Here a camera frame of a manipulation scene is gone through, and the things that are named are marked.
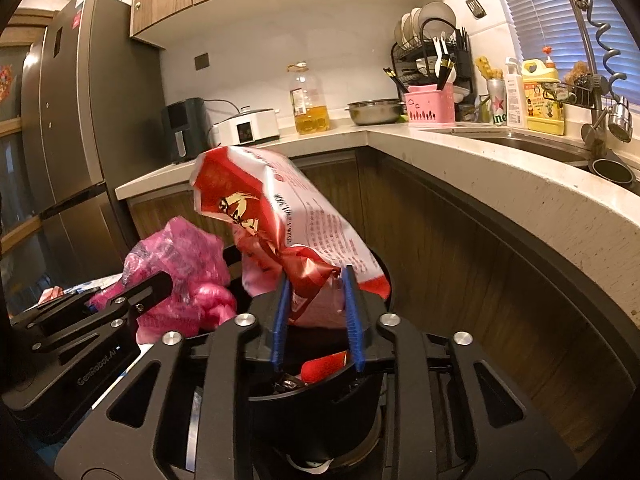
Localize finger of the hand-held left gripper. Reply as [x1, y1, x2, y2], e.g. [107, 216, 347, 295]
[9, 270, 174, 362]

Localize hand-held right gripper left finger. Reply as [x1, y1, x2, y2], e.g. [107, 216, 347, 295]
[54, 275, 293, 480]

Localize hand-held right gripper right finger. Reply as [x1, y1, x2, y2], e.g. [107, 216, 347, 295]
[341, 266, 583, 480]

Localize pink plastic bag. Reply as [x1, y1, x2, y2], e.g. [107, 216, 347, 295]
[90, 216, 238, 346]

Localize black round bin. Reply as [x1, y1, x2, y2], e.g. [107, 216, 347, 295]
[220, 245, 396, 466]

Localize red white snack bag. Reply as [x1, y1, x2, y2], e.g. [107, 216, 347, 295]
[190, 146, 392, 328]

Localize small red packet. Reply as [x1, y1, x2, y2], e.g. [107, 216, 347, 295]
[300, 351, 351, 385]

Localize wooden base cabinets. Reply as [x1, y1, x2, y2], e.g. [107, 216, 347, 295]
[125, 147, 640, 461]

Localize grey refrigerator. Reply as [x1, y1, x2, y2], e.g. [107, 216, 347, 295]
[20, 0, 166, 281]

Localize black air fryer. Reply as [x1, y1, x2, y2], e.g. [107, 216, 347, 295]
[161, 97, 208, 165]

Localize white electric cooker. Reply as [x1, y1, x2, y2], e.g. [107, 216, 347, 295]
[207, 106, 281, 147]

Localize steel bowl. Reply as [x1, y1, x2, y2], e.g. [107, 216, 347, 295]
[347, 99, 406, 126]

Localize cooking oil bottle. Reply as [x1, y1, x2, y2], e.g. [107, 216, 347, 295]
[286, 62, 332, 135]

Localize wooden framed glass cabinet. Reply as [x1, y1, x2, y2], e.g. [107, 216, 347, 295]
[0, 15, 51, 281]

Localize pink utensil holder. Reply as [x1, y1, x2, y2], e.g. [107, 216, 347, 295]
[404, 84, 456, 127]

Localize bundle of black chopsticks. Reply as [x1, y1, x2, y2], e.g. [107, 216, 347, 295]
[437, 57, 457, 90]
[383, 67, 409, 94]

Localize steel sink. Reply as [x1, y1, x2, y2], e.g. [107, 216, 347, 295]
[425, 127, 640, 181]

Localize black dish rack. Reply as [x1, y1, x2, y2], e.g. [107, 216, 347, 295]
[390, 17, 475, 111]

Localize silver beer can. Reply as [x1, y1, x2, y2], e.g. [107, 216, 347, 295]
[486, 78, 510, 126]

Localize white pump bottle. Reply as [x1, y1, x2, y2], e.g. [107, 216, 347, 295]
[504, 57, 528, 128]

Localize yellow detergent jug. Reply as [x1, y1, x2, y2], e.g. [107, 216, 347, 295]
[521, 59, 565, 136]

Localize large white plate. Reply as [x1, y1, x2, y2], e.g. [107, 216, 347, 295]
[420, 2, 457, 37]

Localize brown scrubber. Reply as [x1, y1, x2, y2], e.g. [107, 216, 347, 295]
[565, 61, 591, 86]

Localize window blinds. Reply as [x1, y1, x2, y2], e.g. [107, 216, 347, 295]
[487, 0, 640, 106]

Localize steel spring faucet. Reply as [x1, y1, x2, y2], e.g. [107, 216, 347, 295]
[559, 0, 636, 158]

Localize wire sink caddy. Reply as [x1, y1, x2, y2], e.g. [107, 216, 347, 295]
[542, 75, 609, 107]

